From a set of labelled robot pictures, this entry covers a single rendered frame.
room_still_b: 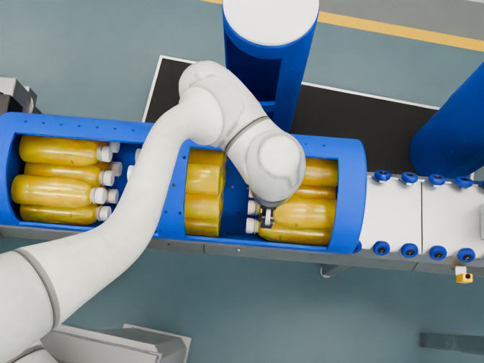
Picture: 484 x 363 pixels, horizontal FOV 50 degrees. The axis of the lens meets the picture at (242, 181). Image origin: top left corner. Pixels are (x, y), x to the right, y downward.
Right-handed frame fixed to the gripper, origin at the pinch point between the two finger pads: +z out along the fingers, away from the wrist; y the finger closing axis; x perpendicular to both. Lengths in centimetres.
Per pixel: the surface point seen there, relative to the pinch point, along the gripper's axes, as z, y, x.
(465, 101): 39, 50, -64
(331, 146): -6.0, 14.5, -13.8
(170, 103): 100, 67, 45
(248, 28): 11, 54, 9
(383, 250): 17.9, -4.8, -32.4
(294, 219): 0.6, -2.1, -6.7
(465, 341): 66, -26, -73
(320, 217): 0.1, -1.3, -12.7
